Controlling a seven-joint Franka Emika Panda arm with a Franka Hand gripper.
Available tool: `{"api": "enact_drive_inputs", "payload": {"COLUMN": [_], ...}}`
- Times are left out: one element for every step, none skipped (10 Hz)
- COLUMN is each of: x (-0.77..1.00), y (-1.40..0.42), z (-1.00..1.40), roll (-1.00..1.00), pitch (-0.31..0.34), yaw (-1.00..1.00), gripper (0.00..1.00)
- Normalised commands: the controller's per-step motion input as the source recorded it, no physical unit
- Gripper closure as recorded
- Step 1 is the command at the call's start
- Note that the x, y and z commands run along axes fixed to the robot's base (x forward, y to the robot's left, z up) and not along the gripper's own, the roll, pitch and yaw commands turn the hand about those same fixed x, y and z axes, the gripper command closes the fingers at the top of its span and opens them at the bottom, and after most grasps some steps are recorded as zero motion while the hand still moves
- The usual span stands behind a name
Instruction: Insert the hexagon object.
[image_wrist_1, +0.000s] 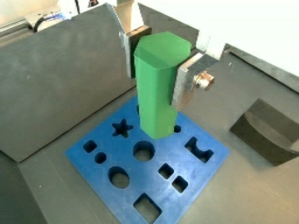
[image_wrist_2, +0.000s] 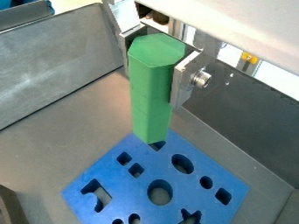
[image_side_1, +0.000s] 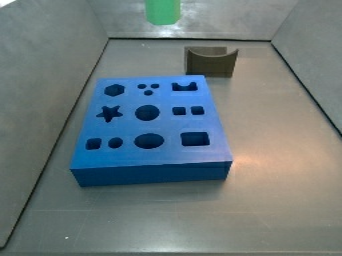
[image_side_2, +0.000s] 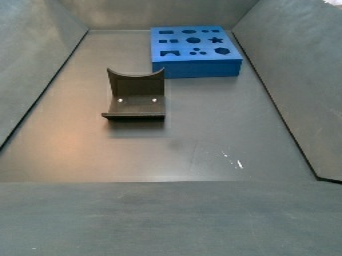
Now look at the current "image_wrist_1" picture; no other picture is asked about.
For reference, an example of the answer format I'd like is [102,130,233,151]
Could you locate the grey raised plate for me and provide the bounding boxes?
[0,5,135,162]

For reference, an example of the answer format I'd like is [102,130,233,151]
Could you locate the green hexagonal prism peg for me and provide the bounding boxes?
[135,31,192,139]

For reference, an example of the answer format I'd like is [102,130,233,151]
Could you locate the blue shape sorting board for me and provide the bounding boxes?
[66,99,230,224]

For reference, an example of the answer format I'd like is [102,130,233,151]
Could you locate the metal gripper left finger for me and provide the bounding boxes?
[107,3,152,79]

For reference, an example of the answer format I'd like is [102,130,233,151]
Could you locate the aluminium rail with cable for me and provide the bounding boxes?
[0,3,79,42]

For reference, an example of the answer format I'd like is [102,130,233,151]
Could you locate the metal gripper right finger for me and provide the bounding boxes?
[171,52,218,110]

